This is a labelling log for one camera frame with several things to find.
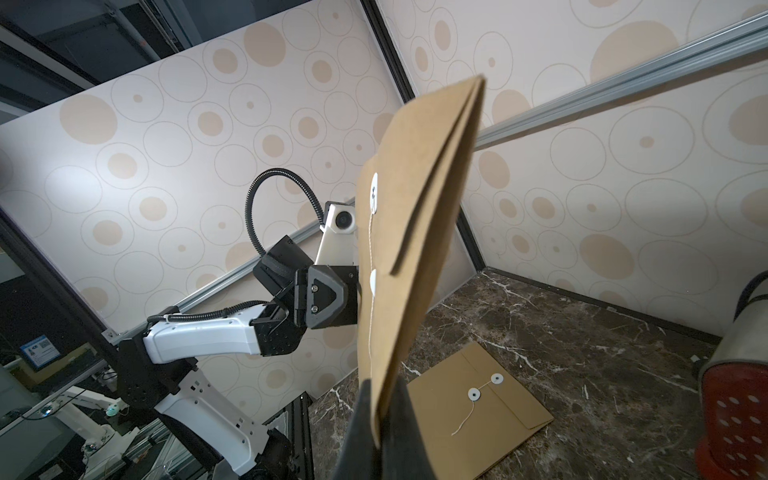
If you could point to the red toaster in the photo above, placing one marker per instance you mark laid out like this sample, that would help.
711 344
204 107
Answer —
733 393

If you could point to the kraft file bag stack top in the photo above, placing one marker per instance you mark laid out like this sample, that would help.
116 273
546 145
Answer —
392 307

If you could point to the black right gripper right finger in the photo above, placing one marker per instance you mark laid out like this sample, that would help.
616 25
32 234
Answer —
403 454

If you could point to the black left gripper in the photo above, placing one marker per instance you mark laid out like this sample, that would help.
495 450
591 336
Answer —
315 296

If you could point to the aluminium rail left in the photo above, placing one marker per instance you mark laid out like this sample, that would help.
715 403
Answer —
215 287

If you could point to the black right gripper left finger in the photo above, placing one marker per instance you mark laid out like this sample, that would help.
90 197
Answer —
359 457

